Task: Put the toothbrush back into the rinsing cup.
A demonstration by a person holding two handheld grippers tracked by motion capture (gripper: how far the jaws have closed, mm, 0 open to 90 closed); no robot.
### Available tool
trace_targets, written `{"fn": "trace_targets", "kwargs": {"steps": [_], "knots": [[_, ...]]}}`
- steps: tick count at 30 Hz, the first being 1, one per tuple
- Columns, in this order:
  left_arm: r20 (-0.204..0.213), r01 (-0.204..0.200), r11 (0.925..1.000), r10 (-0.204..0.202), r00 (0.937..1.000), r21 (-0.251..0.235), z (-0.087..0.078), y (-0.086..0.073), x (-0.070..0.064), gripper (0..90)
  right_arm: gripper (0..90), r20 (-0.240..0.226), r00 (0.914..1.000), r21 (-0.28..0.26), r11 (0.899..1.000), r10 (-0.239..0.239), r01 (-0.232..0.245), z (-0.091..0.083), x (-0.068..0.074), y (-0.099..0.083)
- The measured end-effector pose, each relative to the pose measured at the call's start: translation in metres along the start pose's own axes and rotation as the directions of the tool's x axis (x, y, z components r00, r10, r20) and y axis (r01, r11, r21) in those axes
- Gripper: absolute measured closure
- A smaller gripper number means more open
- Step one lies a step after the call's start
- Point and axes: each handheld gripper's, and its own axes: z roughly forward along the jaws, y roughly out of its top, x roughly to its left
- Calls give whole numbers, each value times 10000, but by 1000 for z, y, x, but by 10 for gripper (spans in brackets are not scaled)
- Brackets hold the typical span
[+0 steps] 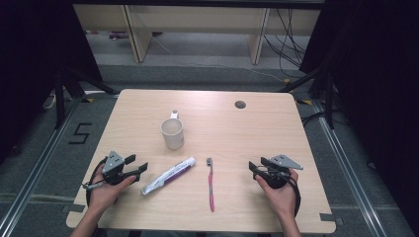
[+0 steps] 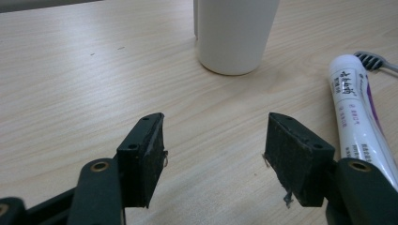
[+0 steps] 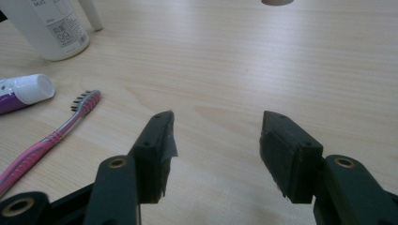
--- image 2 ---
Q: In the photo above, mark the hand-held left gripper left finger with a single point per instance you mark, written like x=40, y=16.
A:
x=140, y=162

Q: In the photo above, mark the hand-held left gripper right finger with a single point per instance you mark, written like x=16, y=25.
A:
x=294, y=156

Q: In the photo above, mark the white toothpaste tube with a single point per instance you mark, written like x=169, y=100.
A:
x=353, y=103

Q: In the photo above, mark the white cup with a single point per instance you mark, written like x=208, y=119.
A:
x=231, y=37

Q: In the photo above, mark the toothbrush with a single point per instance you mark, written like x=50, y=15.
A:
x=371, y=61

